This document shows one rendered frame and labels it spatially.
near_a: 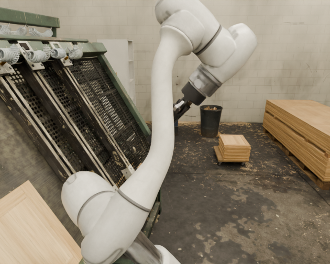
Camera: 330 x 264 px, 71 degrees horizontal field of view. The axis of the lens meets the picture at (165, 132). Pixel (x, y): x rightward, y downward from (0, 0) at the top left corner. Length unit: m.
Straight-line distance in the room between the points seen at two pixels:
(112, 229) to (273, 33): 6.17
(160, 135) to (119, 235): 0.25
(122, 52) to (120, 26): 1.53
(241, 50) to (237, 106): 5.77
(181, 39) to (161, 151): 0.29
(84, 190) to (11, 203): 0.62
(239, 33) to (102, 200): 0.56
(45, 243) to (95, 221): 0.72
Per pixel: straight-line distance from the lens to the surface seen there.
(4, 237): 1.23
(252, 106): 6.54
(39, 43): 1.81
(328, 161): 3.89
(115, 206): 0.59
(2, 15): 2.31
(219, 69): 0.68
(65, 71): 1.88
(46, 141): 1.42
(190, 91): 0.70
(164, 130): 0.59
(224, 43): 0.67
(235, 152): 4.04
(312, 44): 6.87
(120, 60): 4.78
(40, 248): 1.30
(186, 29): 0.63
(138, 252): 0.96
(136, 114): 2.48
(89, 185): 0.70
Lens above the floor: 1.92
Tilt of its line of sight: 20 degrees down
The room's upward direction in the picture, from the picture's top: straight up
